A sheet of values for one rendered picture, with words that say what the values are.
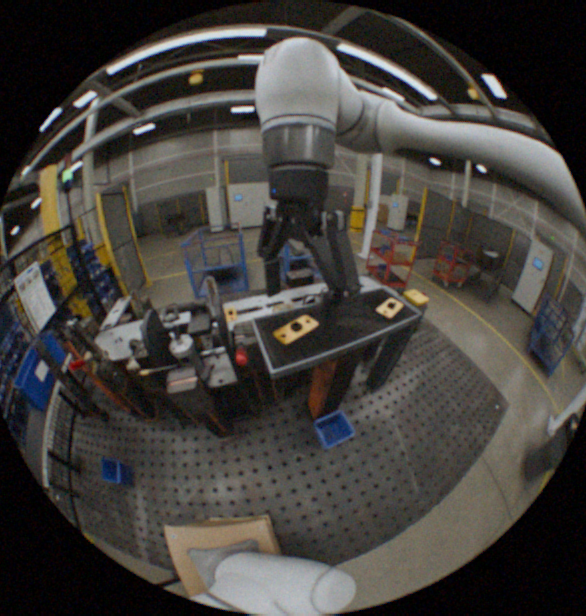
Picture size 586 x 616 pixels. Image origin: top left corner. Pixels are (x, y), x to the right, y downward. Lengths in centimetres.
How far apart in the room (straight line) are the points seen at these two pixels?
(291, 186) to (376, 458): 77
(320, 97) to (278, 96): 4
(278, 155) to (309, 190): 5
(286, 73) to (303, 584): 59
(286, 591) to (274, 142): 54
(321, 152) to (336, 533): 84
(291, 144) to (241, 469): 78
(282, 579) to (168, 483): 56
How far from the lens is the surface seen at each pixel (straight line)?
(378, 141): 33
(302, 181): 21
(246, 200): 833
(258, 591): 37
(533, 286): 667
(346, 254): 20
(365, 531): 75
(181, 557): 53
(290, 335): 32
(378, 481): 74
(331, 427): 73
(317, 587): 35
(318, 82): 24
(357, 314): 39
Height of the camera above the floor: 138
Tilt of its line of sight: 35 degrees down
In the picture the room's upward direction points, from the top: straight up
